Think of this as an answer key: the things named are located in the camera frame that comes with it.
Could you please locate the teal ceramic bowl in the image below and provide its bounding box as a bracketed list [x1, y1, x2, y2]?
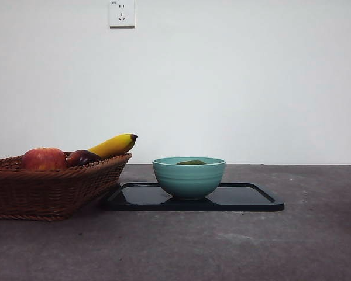
[152, 156, 226, 201]

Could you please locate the yellow banana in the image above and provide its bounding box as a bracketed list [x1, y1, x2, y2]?
[87, 133, 139, 160]

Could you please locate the black rectangular tray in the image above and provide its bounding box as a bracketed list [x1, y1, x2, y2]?
[101, 181, 285, 213]

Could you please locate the dark red plum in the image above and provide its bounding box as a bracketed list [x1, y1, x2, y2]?
[66, 149, 102, 168]

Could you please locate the red apple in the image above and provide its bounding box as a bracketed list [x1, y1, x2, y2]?
[20, 147, 67, 172]

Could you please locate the brown wicker basket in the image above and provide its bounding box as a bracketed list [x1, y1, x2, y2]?
[0, 151, 133, 222]

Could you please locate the white wall socket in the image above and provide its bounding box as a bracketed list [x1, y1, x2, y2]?
[109, 0, 136, 29]

